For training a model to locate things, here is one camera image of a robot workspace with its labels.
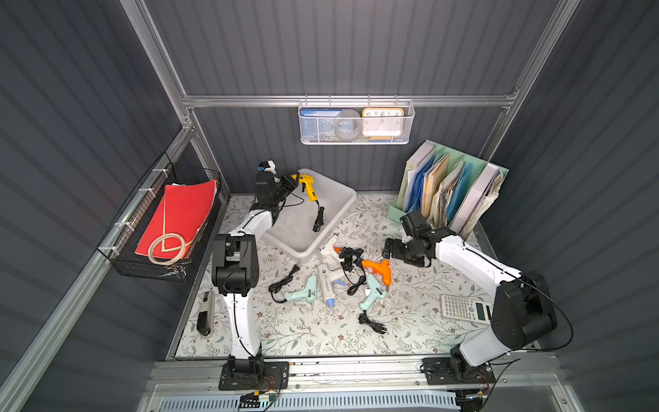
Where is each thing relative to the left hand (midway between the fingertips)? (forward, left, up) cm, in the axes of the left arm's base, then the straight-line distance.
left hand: (295, 172), depth 95 cm
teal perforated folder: (-7, -60, -4) cm, 61 cm away
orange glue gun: (-27, -33, -23) cm, 48 cm away
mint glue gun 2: (-38, -5, -22) cm, 44 cm away
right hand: (-27, -37, -14) cm, 48 cm away
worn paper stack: (-14, -67, +2) cm, 69 cm away
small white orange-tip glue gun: (-22, -13, -23) cm, 34 cm away
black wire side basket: (-38, +30, +3) cm, 49 cm away
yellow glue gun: (-1, -5, -6) cm, 8 cm away
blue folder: (-1, -46, -6) cm, 46 cm away
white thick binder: (-8, -67, +2) cm, 67 cm away
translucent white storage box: (-9, +3, -24) cm, 26 cm away
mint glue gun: (-37, -29, -22) cm, 52 cm away
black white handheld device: (-47, +27, -20) cm, 57 cm away
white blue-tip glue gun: (-33, -13, -22) cm, 41 cm away
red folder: (-26, +30, +7) cm, 40 cm away
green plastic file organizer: (-8, -55, -1) cm, 56 cm away
